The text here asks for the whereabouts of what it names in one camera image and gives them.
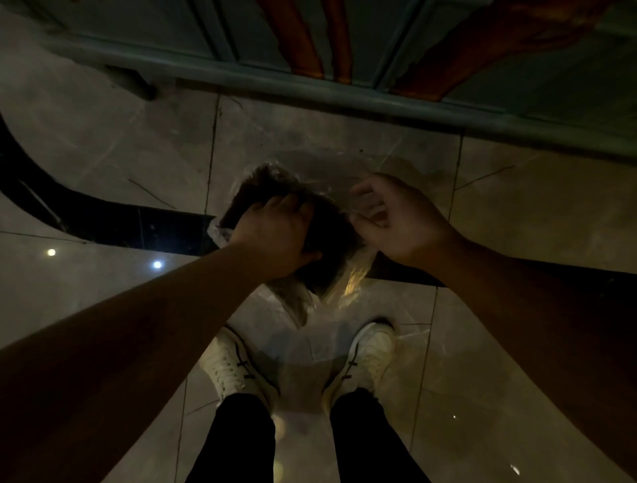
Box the person's right hand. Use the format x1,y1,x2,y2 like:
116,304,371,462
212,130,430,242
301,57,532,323
348,172,467,273

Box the person's left hand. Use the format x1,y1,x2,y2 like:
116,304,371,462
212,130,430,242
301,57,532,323
228,193,323,280

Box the clear plastic bag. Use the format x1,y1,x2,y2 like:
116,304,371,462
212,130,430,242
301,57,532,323
207,160,380,326

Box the person's right forearm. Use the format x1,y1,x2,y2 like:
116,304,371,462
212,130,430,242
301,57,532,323
431,235,637,479

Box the person's left forearm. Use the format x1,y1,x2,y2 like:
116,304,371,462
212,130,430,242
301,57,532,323
0,242,282,483

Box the dark brown bag contents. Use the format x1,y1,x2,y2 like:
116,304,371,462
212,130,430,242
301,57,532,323
218,164,366,295

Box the person's right white sneaker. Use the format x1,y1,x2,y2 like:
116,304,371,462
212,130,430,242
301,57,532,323
321,320,397,413

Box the person's white sneaker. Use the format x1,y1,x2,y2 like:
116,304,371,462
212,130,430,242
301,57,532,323
198,325,280,413
321,320,397,413

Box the person's left white sneaker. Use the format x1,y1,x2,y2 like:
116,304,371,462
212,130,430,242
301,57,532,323
198,325,280,413

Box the teal panelled door with orange painting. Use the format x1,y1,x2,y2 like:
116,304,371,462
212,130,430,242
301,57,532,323
0,0,637,162

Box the person's right black trouser leg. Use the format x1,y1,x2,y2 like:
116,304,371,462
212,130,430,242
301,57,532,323
329,387,433,483

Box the person's black trouser leg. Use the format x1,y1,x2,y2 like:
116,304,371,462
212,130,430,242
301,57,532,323
329,387,433,483
184,392,277,483

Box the person's left black trouser leg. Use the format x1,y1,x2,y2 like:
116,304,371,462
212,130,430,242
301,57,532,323
184,392,277,483

